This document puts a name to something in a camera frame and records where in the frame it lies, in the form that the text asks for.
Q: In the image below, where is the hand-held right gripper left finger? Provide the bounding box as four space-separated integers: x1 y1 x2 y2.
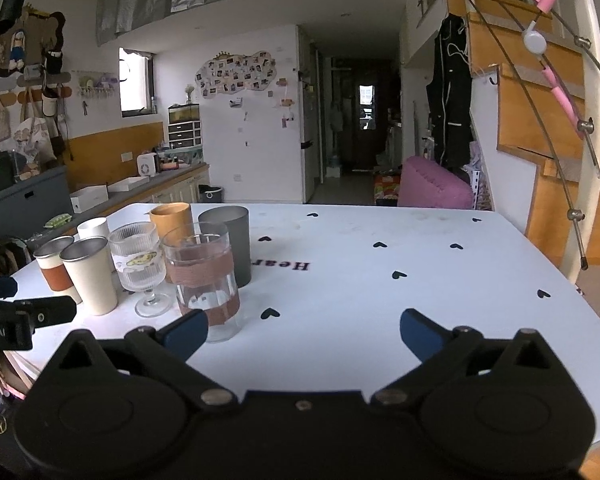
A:
55 309 234 408

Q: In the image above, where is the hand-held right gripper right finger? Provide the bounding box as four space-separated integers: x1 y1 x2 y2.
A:
372 308 552 408

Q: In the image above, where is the steel cup with brown sleeve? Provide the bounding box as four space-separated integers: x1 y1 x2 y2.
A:
33 235 83 306

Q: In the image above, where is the cream steel cup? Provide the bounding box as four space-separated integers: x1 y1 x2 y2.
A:
59 237 119 316

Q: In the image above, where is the glass cup with brown sleeve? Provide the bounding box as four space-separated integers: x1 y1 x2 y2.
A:
161 222 241 344

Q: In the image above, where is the small white cup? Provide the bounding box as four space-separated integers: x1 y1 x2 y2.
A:
76 217 111 242

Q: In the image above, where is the dark grey cup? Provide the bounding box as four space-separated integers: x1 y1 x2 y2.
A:
198 206 253 289

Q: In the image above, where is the orange cup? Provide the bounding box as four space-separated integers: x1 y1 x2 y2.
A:
149 202 195 283

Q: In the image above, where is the stack of papers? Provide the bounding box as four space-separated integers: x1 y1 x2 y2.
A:
0 348 40 401

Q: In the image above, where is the white heart-print tablecloth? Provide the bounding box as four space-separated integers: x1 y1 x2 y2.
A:
10 202 600 453

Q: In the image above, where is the ribbed glass goblet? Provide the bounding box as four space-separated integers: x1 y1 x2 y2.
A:
108 221 174 319

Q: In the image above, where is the grey storage cabinet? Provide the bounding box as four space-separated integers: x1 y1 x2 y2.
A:
0 165 72 241

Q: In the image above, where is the kitchen counter cabinet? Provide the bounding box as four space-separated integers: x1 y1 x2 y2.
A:
70 162 212 221

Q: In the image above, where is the flat white box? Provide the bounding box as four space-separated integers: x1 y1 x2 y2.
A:
107 176 151 193

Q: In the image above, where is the pink sofa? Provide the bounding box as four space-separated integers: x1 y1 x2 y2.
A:
397 155 476 209

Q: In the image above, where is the printed tote bag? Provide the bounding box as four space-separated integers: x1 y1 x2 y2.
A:
13 89 58 167

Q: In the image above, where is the drawer organiser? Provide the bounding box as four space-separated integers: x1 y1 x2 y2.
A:
168 121 202 150

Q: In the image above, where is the small fish tank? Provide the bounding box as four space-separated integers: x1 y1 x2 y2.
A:
168 104 201 124

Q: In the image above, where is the black hanging coat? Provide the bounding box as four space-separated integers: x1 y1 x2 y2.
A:
425 14 474 171

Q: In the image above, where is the wooden staircase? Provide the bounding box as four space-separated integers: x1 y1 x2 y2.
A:
445 0 600 266

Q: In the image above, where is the window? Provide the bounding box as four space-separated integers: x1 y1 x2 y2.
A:
118 47 157 119

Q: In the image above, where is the white stair railing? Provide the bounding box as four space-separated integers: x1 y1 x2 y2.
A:
414 0 600 285

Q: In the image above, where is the round white device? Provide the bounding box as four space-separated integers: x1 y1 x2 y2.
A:
522 30 548 54

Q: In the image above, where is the cork wall board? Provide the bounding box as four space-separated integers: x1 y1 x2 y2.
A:
0 4 74 106

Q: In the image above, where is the photo collage wall board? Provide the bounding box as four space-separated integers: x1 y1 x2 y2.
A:
194 50 279 100

